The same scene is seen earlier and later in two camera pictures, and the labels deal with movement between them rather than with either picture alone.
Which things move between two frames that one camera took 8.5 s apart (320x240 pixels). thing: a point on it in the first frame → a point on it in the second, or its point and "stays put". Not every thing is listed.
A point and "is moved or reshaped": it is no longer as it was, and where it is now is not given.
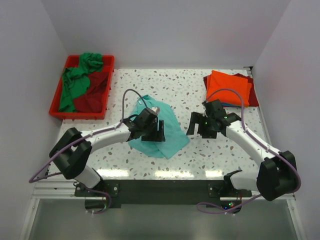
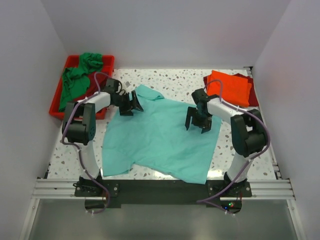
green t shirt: x=75 y=80 stays put
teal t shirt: x=175 y=135 is moved or reshaped
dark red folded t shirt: x=252 y=99 stays put
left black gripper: x=158 y=136 → x=132 y=104
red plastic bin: x=74 y=61 stays put
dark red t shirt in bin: x=92 y=101 stays put
